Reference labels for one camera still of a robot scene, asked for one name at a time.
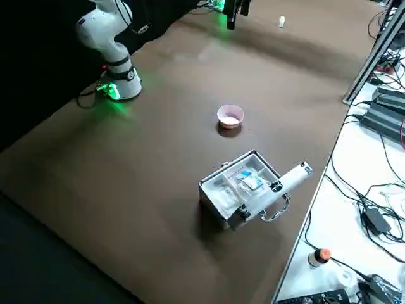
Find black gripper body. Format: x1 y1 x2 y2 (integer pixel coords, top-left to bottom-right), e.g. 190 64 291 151
223 0 251 15

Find black power supply box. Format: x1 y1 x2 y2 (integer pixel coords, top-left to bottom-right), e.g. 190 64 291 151
376 87 405 108
360 103 405 145

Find usb hub with plugs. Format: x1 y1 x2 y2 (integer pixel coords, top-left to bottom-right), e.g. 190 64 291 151
378 58 401 75

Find white blue medicine packet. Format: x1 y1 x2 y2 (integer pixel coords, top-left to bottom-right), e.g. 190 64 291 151
242 170 265 191

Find clear plastic packet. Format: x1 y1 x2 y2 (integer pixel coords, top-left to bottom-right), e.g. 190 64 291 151
218 186 240 210

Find silver metal case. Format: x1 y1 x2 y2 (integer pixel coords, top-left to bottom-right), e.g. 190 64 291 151
198 149 314 233

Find black power adapter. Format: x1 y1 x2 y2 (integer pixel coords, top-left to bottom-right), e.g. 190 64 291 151
361 207 392 236

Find orange capped white cylinder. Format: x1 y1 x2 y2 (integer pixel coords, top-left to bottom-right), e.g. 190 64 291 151
308 248 332 269

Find white tape roll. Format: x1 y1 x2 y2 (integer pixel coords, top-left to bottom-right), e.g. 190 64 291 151
335 269 357 289

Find grey wrapped adapter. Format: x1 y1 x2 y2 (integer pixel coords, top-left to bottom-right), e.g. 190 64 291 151
359 274 403 304

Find aluminium post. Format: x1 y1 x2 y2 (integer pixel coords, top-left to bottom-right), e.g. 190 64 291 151
341 0 405 105

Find black base cables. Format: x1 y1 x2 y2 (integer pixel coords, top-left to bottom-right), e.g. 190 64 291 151
75 84 105 110

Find black desk cable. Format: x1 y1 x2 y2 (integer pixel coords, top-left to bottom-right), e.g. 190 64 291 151
328 256 376 282

